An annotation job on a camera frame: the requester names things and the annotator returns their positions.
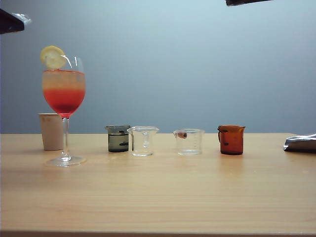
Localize clear glass beaker cork handle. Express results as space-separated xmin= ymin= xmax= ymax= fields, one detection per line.
xmin=173 ymin=128 xmax=206 ymax=156

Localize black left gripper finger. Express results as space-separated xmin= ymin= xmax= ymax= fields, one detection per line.
xmin=11 ymin=12 xmax=33 ymax=26
xmin=0 ymin=8 xmax=25 ymax=35

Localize yellow lemon slice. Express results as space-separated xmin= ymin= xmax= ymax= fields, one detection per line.
xmin=40 ymin=45 xmax=67 ymax=70

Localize smoky grey glass beaker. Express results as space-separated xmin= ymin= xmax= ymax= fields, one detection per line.
xmin=105 ymin=124 xmax=131 ymax=153

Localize wine glass with red cocktail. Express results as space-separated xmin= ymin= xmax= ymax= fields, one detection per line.
xmin=41 ymin=55 xmax=87 ymax=168

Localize beige paper cup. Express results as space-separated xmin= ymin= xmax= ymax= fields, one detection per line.
xmin=37 ymin=113 xmax=67 ymax=151

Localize amber glass beaker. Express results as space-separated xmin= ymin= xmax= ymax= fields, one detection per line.
xmin=217 ymin=124 xmax=246 ymax=156

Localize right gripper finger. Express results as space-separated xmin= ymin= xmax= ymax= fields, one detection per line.
xmin=225 ymin=0 xmax=275 ymax=7

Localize silver foil bag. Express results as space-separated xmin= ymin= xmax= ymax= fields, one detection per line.
xmin=282 ymin=133 xmax=316 ymax=153

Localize clear glass beaker with spout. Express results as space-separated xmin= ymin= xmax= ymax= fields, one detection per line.
xmin=126 ymin=125 xmax=160 ymax=157

